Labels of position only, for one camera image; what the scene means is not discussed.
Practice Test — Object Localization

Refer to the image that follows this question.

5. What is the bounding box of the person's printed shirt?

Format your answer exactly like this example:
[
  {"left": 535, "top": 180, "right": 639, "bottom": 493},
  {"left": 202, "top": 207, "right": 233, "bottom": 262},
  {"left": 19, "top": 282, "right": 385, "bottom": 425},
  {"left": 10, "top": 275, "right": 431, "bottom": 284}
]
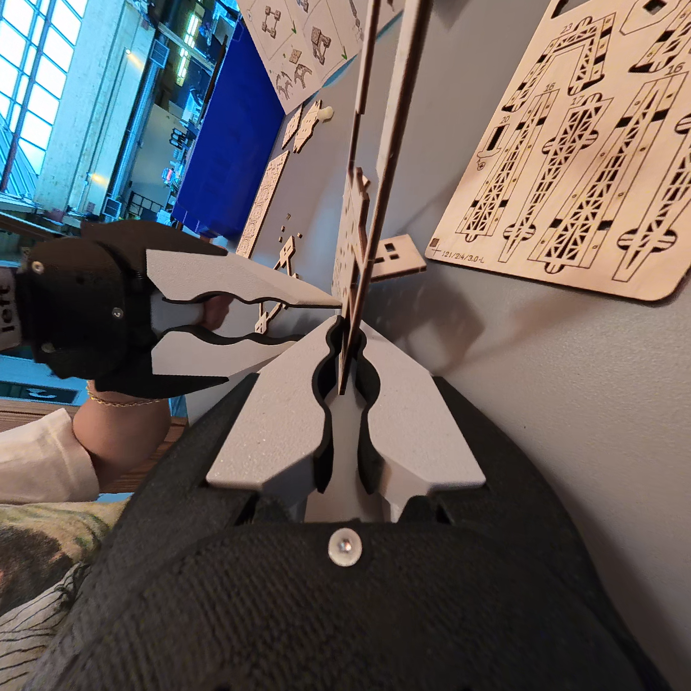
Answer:
[{"left": 0, "top": 499, "right": 130, "bottom": 691}]

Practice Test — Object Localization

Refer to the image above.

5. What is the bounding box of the wooden puzzle frame sheet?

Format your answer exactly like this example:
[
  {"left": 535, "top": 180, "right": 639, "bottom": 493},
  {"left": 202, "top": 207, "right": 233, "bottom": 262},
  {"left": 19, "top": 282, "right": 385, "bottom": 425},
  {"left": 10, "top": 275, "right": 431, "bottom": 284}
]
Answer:
[{"left": 332, "top": 0, "right": 433, "bottom": 397}]

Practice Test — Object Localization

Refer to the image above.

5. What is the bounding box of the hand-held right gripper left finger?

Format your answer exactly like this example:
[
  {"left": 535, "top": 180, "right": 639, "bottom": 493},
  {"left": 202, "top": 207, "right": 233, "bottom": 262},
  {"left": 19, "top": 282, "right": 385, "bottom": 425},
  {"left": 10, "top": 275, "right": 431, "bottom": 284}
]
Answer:
[{"left": 206, "top": 316, "right": 344, "bottom": 523}]

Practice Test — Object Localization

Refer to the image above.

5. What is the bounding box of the person's left forearm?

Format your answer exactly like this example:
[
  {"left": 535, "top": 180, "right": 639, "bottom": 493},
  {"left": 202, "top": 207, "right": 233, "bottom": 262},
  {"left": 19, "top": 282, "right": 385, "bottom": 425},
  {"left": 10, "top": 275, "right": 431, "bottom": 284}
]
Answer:
[{"left": 0, "top": 397, "right": 187, "bottom": 505}]

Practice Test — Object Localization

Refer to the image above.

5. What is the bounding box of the person's left hand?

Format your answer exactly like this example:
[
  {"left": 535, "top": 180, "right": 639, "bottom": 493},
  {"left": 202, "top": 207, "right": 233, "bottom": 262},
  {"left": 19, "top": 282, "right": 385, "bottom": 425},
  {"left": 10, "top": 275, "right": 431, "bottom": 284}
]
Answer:
[{"left": 201, "top": 292, "right": 231, "bottom": 331}]

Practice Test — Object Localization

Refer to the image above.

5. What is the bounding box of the engraved wooden rectangular plate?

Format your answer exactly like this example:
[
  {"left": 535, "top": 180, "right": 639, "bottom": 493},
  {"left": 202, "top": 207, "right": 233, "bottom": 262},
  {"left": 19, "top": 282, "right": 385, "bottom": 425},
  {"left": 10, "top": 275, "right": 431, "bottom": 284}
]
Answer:
[{"left": 236, "top": 149, "right": 291, "bottom": 260}]

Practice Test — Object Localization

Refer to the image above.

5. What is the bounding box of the wooden tower parts sheet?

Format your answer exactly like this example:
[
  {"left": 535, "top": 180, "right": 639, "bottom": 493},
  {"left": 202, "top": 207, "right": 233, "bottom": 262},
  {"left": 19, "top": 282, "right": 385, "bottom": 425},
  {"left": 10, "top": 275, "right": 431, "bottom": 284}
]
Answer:
[{"left": 425, "top": 0, "right": 691, "bottom": 302}]

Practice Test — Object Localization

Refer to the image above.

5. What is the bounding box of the blue plastic bin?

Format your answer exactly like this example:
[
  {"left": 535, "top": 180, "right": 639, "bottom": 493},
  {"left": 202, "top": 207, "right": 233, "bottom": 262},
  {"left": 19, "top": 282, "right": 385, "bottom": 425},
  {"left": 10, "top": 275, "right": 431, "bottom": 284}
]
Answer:
[{"left": 172, "top": 22, "right": 287, "bottom": 242}]

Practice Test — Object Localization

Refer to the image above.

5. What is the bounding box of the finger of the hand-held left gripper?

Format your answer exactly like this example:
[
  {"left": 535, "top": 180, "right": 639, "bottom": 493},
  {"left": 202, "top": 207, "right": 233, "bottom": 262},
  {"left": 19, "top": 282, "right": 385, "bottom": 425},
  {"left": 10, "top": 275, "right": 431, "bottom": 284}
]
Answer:
[
  {"left": 151, "top": 325, "right": 307, "bottom": 381},
  {"left": 146, "top": 248, "right": 344, "bottom": 311}
]

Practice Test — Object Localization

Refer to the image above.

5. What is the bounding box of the gold chain bracelet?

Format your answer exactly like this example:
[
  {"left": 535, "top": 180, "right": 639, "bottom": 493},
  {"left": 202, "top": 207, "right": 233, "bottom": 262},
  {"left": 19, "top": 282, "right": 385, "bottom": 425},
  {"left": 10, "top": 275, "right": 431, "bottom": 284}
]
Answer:
[{"left": 85, "top": 380, "right": 163, "bottom": 408}]

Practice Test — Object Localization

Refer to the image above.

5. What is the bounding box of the paper instruction sheet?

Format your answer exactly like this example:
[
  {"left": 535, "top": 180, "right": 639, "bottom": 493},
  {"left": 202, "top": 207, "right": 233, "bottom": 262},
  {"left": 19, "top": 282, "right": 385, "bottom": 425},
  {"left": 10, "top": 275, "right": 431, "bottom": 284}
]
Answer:
[{"left": 236, "top": 0, "right": 403, "bottom": 115}]

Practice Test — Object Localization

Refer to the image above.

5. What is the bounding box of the large paned window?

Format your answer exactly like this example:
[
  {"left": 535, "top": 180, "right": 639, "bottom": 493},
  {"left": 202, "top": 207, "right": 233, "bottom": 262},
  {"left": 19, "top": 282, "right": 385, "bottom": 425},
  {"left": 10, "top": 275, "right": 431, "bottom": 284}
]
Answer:
[{"left": 0, "top": 0, "right": 90, "bottom": 194}]

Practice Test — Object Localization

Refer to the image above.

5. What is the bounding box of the wooden linked squares piece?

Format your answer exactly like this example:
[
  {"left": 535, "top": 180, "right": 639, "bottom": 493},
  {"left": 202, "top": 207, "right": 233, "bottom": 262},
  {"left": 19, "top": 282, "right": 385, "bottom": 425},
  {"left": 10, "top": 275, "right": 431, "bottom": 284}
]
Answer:
[{"left": 254, "top": 235, "right": 303, "bottom": 334}]

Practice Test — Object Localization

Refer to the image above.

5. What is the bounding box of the dark sign panel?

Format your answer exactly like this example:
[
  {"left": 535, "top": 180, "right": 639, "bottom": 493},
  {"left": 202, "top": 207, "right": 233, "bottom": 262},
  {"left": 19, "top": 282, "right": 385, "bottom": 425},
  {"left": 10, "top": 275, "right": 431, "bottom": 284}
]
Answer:
[{"left": 0, "top": 380, "right": 81, "bottom": 406}]

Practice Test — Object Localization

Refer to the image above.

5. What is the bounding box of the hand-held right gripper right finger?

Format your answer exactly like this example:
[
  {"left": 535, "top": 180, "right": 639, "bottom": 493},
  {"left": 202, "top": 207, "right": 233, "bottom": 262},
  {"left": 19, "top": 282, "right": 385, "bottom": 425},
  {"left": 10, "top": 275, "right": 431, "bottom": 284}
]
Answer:
[{"left": 356, "top": 319, "right": 488, "bottom": 523}]

